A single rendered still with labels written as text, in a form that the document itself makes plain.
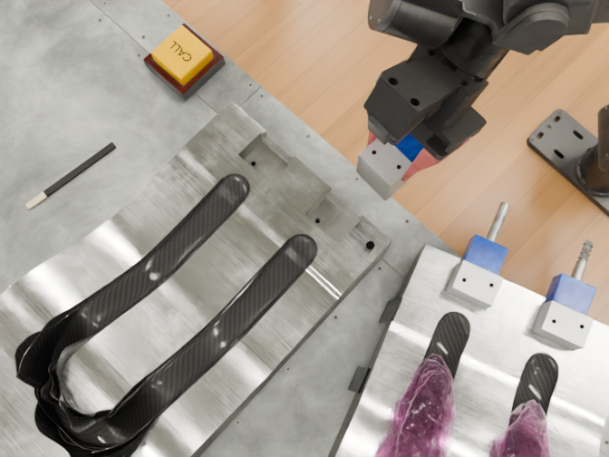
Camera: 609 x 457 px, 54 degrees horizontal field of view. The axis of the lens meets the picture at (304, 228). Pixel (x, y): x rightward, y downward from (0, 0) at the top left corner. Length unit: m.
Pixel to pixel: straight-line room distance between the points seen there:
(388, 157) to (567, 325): 0.28
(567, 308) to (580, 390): 0.09
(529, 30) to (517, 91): 0.42
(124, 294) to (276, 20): 0.46
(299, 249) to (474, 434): 0.27
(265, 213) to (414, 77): 0.26
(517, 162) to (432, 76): 0.35
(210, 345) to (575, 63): 0.64
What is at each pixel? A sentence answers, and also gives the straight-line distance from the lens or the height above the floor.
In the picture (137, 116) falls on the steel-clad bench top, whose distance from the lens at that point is 0.87.
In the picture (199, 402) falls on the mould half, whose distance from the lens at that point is 0.65.
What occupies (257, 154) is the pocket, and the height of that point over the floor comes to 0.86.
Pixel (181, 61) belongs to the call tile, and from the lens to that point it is 0.86.
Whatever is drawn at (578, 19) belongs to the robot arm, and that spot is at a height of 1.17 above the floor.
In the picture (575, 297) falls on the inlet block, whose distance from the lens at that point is 0.76.
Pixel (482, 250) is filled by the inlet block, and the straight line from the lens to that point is 0.74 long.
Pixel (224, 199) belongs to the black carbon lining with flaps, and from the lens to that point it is 0.72.
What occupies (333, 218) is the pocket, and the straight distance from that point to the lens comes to 0.72.
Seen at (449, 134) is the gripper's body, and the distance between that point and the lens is 0.58.
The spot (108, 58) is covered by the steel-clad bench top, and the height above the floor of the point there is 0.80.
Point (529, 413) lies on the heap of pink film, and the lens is 0.73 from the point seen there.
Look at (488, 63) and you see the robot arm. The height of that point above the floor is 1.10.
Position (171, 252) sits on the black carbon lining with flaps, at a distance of 0.72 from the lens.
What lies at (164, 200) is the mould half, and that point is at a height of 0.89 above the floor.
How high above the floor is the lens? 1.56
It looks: 75 degrees down
